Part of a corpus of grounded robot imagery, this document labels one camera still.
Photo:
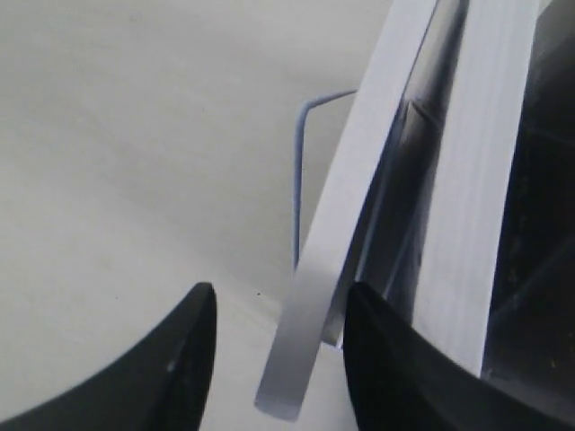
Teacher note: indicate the blue book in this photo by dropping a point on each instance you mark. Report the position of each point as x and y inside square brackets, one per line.
[305, 310]

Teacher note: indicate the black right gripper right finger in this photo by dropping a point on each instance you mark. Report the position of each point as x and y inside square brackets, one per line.
[398, 381]

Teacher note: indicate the grey white book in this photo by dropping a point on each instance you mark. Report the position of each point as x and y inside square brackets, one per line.
[453, 294]

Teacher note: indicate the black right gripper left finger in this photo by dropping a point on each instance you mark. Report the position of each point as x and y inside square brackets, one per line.
[162, 383]

